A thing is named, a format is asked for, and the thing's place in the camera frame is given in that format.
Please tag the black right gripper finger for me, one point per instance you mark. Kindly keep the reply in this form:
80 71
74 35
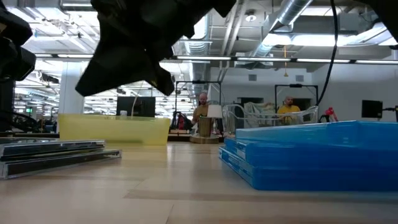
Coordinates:
109 74

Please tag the clear jewel case black tray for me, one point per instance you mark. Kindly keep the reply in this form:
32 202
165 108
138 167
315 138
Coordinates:
46 165
46 148
46 155

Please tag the blue plastic jewel case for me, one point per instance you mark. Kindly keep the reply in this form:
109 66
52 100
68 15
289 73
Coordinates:
311 155
311 132
311 179

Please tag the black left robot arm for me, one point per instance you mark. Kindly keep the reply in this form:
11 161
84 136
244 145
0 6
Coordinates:
15 59

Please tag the ceiling light strip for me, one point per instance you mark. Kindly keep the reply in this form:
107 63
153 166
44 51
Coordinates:
202 58
323 60
264 59
43 55
376 62
74 56

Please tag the white cup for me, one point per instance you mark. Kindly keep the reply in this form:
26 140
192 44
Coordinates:
123 113

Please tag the white column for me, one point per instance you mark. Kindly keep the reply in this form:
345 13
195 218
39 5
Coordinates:
70 93

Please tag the yellow translucent plastic bin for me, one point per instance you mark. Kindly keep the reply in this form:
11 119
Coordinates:
124 130

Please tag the red black equipment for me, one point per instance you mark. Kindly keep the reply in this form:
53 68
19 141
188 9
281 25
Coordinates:
182 121

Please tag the green exit sign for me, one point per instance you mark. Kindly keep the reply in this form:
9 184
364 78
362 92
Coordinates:
29 110

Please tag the person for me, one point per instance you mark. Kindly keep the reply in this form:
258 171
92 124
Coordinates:
202 112
289 109

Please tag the gold cylinder stand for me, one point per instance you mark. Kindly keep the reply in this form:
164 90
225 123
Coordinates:
205 126

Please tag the white lamp shade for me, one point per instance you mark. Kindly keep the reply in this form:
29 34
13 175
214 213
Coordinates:
214 111

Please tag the clear plastic bin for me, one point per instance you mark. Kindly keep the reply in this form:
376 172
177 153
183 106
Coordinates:
228 124

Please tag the white crumpled sheet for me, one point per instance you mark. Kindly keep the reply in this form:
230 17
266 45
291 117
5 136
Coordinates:
258 109

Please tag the yellow hanging pendant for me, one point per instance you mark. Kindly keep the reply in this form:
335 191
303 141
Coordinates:
285 74

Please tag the red desk lamp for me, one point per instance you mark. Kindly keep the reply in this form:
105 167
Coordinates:
330 113

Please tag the small black monitor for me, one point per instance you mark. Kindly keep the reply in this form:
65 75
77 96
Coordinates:
371 109

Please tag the black metal frame station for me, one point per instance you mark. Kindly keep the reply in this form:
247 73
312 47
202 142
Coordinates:
199 82
295 85

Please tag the black table edge rail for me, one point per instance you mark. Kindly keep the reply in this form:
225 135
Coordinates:
31 135

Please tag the grey wall vent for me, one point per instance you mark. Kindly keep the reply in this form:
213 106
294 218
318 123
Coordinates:
299 78
252 77

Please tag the wide silver ventilation duct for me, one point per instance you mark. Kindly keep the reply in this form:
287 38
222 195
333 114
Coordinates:
292 9

